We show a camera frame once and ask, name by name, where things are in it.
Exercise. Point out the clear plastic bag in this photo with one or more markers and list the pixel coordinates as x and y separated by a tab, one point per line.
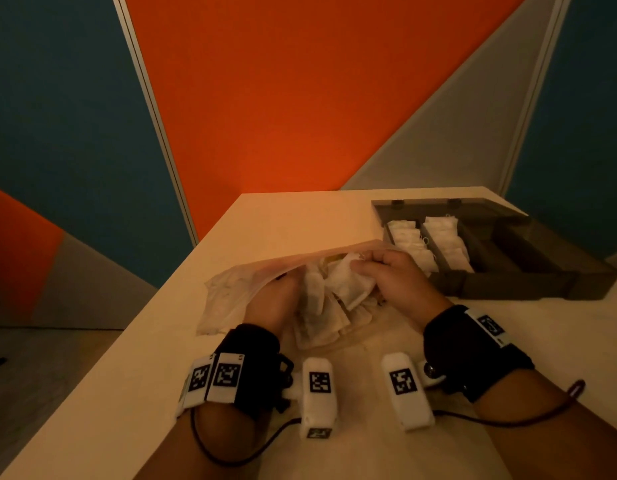
228	294

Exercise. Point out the person's right forearm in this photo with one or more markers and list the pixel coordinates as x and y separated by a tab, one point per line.
553	444

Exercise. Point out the white square tea bag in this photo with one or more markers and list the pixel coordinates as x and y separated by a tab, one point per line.
351	284

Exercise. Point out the person's left hand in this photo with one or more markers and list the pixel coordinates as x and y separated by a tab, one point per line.
276	304

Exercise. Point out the person's left forearm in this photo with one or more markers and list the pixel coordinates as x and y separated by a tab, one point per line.
188	454

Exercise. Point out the person's right hand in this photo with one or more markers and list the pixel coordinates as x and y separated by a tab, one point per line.
403	284

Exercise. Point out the pile of paper tea bags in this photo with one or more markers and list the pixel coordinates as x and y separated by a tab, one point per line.
318	319

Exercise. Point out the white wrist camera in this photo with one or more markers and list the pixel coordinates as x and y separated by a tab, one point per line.
408	412
316	409

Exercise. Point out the dark compartment organizer box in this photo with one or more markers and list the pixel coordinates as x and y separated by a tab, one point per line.
538	264

